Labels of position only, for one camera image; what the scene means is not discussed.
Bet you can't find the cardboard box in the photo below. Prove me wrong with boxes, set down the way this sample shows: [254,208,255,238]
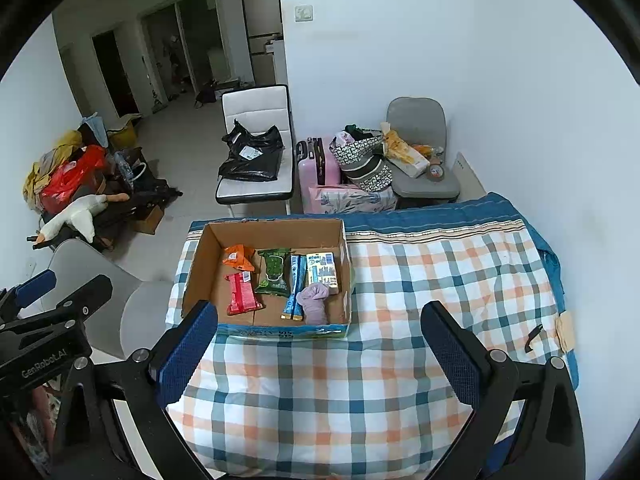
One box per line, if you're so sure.
[177,217,352,340]

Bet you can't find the yellow bread package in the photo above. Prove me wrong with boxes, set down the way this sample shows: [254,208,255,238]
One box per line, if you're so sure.
[381,122,430,179]

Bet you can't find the plaid checkered blanket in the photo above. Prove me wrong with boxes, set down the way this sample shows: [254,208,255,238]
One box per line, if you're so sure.
[168,193,576,479]

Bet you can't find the wall light switch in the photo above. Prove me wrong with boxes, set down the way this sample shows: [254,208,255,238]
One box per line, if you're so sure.
[294,4,314,23]

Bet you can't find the pink suitcase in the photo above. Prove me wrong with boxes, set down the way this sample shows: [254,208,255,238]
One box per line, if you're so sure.
[295,135,343,214]

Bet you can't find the floral pink pillow pack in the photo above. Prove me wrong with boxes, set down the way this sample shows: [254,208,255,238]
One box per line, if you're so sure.
[303,184,397,214]

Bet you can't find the grey plastic chair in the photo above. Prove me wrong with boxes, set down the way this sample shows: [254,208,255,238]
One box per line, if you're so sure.
[41,240,172,359]

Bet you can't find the white padded chair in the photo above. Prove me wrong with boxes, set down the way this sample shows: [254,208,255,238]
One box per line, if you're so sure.
[216,84,295,212]

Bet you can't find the red plastic bag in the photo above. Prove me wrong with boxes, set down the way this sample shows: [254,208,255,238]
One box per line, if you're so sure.
[40,145,107,214]

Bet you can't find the red snack packet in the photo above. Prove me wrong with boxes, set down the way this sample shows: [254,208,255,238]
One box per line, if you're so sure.
[226,271,265,316]

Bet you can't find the blue long snack packet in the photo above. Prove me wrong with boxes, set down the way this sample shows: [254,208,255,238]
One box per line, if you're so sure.
[281,255,307,322]

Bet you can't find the black white patterned bag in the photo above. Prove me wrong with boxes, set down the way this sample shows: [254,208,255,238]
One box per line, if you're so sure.
[330,136,393,193]

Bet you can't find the green wet wipes pack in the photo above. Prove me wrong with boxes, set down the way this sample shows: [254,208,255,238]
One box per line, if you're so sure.
[255,248,291,297]

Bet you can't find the white goose plush toy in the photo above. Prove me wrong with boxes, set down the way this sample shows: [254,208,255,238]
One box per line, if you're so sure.
[34,193,130,249]

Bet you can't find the black plastic bag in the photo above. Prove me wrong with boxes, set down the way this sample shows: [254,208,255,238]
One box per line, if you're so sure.
[218,120,284,182]

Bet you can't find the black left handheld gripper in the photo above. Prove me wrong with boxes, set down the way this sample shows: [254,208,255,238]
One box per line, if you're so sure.
[1,270,113,399]

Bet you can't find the white blue tissue pack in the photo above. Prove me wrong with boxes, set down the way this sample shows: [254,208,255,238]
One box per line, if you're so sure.
[306,252,340,295]

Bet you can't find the grey office chair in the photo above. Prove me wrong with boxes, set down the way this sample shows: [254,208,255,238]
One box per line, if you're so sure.
[382,96,460,204]

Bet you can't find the purple towel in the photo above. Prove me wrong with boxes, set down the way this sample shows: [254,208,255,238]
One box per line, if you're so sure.
[296,282,330,325]

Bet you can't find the orange snack bag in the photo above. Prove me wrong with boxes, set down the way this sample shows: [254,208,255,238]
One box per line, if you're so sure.
[222,244,255,272]

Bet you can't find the black clip on blanket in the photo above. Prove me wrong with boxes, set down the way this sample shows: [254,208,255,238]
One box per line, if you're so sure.
[524,324,544,353]

